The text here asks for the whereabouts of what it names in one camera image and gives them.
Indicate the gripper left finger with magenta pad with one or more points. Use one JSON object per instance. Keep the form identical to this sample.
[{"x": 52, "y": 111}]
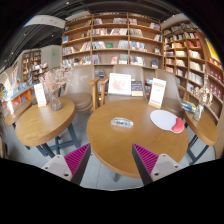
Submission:
[{"x": 70, "y": 167}]

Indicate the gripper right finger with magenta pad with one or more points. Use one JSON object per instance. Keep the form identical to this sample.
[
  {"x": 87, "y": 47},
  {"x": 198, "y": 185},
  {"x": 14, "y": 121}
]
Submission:
[{"x": 152, "y": 166}]

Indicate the white mouse pad red rest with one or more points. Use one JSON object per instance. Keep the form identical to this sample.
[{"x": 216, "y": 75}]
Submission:
[{"x": 167, "y": 121}]

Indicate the round wooden table centre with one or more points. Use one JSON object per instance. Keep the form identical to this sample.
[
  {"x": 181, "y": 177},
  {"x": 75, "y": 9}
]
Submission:
[{"x": 112, "y": 145}]

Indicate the round wooden table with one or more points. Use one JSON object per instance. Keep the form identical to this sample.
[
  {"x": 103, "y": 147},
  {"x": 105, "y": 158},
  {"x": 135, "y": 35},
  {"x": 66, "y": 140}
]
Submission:
[
  {"x": 205, "y": 129},
  {"x": 39, "y": 125},
  {"x": 112, "y": 145}
]

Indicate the round wooden table left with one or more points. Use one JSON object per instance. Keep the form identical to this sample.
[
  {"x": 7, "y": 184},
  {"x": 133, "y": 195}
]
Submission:
[{"x": 39, "y": 125}]

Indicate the beige armchair right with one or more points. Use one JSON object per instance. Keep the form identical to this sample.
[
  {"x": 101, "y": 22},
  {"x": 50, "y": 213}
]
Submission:
[{"x": 171, "y": 100}]

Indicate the beige armchair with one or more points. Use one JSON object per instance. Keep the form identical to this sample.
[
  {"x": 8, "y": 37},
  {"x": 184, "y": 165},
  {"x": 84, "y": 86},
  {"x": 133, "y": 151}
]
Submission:
[
  {"x": 171, "y": 100},
  {"x": 136, "y": 73},
  {"x": 82, "y": 88}
]

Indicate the round wooden table right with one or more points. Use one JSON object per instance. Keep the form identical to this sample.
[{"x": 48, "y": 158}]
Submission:
[{"x": 205, "y": 129}]

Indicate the white sign card centre table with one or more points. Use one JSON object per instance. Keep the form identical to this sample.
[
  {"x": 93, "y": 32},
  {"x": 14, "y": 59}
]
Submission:
[{"x": 157, "y": 92}]

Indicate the white sign card table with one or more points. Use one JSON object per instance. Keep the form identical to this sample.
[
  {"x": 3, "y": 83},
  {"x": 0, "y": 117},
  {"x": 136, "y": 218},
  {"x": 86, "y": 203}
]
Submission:
[
  {"x": 157, "y": 92},
  {"x": 40, "y": 95}
]

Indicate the white sign card left table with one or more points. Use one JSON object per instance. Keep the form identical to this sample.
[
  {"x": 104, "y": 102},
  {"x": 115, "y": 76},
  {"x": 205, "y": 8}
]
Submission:
[{"x": 40, "y": 95}]

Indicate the wooden table far left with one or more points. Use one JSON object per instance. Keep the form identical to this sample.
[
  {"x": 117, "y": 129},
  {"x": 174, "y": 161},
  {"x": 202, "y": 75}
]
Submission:
[{"x": 19, "y": 109}]

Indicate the beige armchair left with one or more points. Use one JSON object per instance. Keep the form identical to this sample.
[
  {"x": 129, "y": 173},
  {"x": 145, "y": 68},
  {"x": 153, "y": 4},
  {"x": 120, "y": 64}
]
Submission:
[{"x": 82, "y": 88}]

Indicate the dark blue book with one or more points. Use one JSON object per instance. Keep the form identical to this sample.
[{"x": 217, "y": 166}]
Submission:
[{"x": 136, "y": 88}]

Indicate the vase with dried flowers right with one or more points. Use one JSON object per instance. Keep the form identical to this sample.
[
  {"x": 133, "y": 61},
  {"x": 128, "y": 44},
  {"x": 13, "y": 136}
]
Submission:
[{"x": 204, "y": 97}]

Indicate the glass vase with pink flowers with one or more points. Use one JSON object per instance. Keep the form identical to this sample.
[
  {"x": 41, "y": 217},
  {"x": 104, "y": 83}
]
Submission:
[{"x": 52, "y": 81}]

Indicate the white board with red drawing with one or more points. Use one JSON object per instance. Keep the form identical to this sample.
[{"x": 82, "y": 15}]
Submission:
[{"x": 119, "y": 84}]

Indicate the beige armchair middle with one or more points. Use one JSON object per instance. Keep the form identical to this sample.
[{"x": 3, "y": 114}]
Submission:
[{"x": 136, "y": 73}]

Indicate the distant bookshelf left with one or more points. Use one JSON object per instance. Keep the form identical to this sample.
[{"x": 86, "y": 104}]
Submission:
[{"x": 31, "y": 66}]

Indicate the wooden bookshelf right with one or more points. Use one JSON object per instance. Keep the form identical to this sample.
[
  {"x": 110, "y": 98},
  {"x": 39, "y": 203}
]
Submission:
[{"x": 190, "y": 56}]

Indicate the large wooden bookshelf centre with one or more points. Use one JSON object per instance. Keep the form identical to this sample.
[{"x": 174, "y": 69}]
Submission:
[{"x": 106, "y": 39}]

